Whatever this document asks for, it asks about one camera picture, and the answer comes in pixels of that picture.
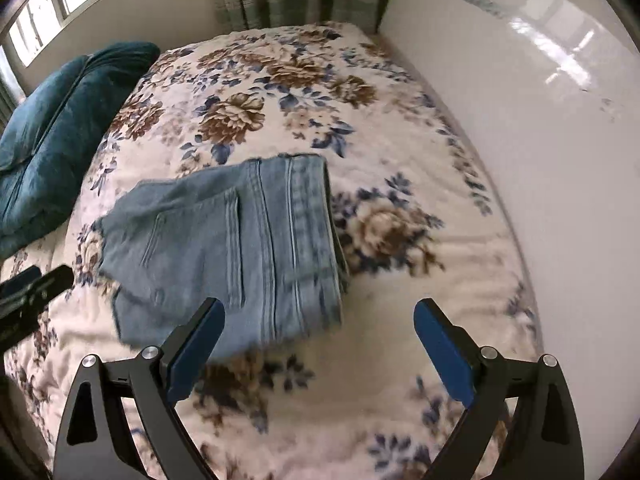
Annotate floral printed blanket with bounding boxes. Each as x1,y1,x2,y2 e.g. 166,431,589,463
0,21,546,480

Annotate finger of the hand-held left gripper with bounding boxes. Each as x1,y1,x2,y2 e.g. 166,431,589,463
0,265,74,356

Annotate teal plush blanket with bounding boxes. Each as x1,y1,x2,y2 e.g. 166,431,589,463
0,41,161,261

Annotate white glossy wardrobe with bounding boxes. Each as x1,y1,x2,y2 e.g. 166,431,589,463
376,0,640,480

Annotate light blue denim pants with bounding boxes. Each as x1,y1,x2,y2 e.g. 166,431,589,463
94,153,351,361

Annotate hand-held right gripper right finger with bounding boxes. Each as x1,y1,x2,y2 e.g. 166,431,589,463
413,298,587,480

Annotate window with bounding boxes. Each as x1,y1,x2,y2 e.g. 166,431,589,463
0,0,168,68

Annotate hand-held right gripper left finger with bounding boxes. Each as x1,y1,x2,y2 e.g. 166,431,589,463
52,297,226,480

